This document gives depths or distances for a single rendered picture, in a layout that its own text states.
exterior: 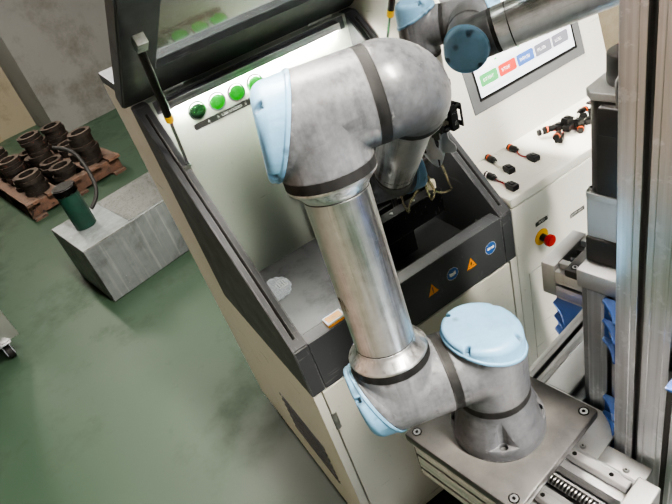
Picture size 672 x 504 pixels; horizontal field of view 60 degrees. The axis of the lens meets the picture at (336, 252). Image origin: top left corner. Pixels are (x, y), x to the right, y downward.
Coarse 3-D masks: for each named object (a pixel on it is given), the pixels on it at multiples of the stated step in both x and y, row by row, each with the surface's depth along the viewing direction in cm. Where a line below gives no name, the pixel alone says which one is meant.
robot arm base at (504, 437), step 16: (528, 400) 88; (464, 416) 91; (480, 416) 88; (496, 416) 87; (512, 416) 87; (528, 416) 89; (544, 416) 92; (464, 432) 92; (480, 432) 89; (496, 432) 88; (512, 432) 88; (528, 432) 89; (544, 432) 92; (464, 448) 94; (480, 448) 90; (496, 448) 90; (512, 448) 89; (528, 448) 90
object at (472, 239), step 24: (456, 240) 153; (480, 240) 155; (432, 264) 148; (480, 264) 159; (408, 288) 147; (456, 288) 157; (408, 312) 151; (432, 312) 156; (312, 336) 138; (336, 336) 140; (336, 360) 143
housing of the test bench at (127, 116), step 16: (112, 80) 157; (112, 96) 168; (128, 112) 158; (128, 128) 175; (144, 144) 164; (144, 160) 183; (160, 176) 170; (160, 192) 191; (176, 208) 177; (176, 224) 199; (192, 240) 185; (208, 272) 193; (224, 304) 202; (240, 336) 212; (256, 368) 223; (272, 400) 235
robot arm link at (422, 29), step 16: (400, 0) 111; (416, 0) 108; (432, 0) 109; (400, 16) 109; (416, 16) 108; (432, 16) 108; (400, 32) 112; (416, 32) 110; (432, 32) 109; (432, 48) 112
